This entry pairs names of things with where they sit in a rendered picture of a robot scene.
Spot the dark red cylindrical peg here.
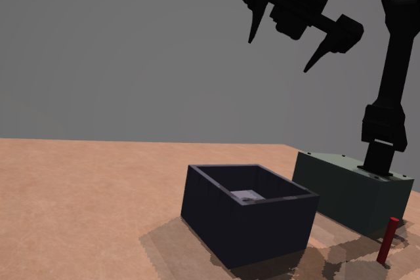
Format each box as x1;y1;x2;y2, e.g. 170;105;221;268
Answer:
377;217;399;264

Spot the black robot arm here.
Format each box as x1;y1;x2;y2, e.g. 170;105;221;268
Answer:
269;0;420;176

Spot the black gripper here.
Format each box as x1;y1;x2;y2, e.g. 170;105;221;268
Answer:
242;0;364;73

